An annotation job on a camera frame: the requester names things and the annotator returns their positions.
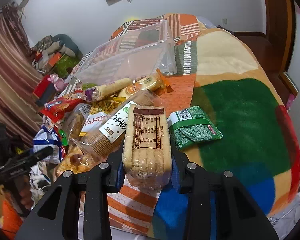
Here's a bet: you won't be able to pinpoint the blue white snack bag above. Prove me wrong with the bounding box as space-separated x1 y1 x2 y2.
33 125 63 164

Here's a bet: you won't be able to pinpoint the clear bag fried snacks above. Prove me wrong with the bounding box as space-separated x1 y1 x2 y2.
55 103 94 177

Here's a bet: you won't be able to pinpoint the red snack bag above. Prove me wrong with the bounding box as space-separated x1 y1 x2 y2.
40 92 85 122

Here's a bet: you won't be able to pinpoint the brown biscuit roll white label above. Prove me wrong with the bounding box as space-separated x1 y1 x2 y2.
73 90 163 162

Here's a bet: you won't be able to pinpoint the yellow white snack stick bag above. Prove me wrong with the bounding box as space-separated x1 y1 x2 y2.
79 96 126 137

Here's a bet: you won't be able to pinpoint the green seaweed snack packet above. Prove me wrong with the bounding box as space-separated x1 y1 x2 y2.
167 106 223 150

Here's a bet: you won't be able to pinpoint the beige rice cracker pack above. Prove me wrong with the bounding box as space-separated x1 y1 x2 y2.
122 105 172 190

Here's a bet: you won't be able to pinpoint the purple-end rice roll pack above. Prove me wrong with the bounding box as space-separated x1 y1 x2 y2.
81 77 133 102

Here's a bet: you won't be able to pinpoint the orange-label rice cracker pack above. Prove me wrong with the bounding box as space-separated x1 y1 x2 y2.
119 68 173 99

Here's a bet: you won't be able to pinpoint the red and black box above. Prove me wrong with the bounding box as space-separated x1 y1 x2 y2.
32 74 56 107

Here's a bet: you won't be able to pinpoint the striped red curtain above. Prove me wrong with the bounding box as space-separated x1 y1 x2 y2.
0 4 42 146

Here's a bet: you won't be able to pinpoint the pink plush toy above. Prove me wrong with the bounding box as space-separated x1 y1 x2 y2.
48 74 66 92

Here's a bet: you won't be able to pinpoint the green patterned box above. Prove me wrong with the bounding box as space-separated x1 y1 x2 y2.
53 54 79 79

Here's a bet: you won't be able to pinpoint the orange shoe box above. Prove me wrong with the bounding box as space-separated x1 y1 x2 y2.
48 52 62 67

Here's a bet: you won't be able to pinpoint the grey stuffed toy pile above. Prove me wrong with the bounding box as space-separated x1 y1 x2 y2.
31 34 79 57

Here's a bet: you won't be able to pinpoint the colourful fleece blanket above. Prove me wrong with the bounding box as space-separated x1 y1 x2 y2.
149 27 300 239

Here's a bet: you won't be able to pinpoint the clear plastic storage bin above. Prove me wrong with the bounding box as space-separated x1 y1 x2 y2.
72 20 177 85

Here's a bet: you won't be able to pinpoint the patchwork striped quilt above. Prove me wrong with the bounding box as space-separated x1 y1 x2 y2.
64 13 204 239

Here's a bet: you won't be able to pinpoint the brown wooden door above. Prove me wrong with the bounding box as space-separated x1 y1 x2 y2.
234 0 296 103

